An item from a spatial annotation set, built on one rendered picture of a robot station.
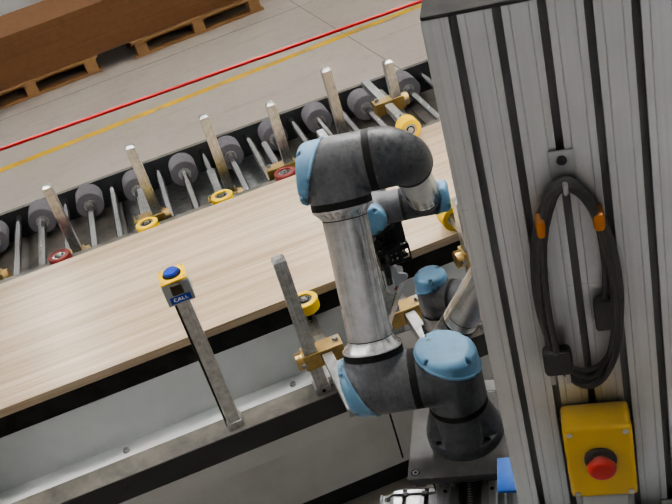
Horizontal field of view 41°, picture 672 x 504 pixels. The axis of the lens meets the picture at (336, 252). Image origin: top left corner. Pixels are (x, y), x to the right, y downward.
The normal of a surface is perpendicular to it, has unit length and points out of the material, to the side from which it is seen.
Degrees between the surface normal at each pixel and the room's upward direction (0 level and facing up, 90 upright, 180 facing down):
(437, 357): 8
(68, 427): 90
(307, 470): 90
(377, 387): 65
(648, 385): 90
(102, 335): 0
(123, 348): 0
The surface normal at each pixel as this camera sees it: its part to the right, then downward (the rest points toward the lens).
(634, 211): -0.13, 0.57
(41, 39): 0.39, 0.42
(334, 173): -0.07, 0.21
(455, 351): -0.11, -0.83
